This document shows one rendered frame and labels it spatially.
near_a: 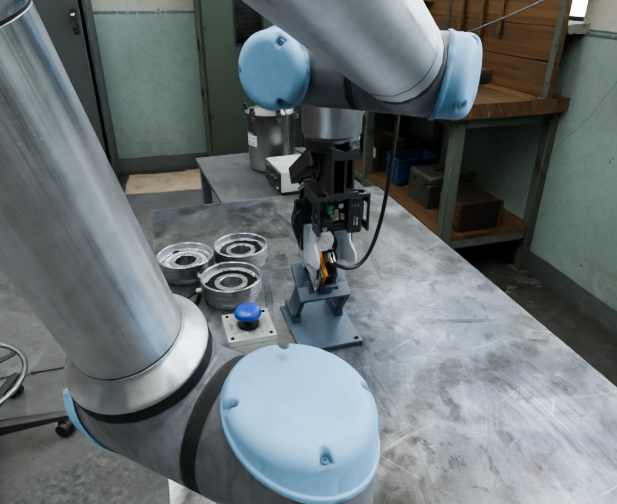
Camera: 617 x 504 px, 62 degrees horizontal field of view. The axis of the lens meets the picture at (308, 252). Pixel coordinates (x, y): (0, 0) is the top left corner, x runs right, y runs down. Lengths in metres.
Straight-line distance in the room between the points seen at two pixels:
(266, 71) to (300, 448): 0.33
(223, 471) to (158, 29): 3.76
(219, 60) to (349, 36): 3.43
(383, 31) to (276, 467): 0.28
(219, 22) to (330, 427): 3.46
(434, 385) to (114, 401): 0.47
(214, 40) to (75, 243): 3.43
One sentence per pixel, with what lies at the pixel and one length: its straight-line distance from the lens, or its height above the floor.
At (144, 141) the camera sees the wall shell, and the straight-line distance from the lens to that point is 4.15.
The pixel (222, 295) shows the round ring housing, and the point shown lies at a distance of 0.87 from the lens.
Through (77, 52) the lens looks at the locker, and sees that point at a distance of 3.49.
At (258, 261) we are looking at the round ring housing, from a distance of 0.98.
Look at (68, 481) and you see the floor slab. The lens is 1.79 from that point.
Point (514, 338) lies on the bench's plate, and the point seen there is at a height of 0.80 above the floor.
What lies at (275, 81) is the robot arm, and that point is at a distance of 0.51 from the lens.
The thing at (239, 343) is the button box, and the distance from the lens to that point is 0.75.
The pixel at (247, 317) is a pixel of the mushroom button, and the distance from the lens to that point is 0.74.
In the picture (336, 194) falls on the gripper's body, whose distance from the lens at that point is 0.64.
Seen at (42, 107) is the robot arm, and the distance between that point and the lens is 0.29.
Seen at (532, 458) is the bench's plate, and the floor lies 0.80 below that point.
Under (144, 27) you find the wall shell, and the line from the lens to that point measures 4.02.
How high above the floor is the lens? 1.29
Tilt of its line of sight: 28 degrees down
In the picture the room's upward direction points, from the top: straight up
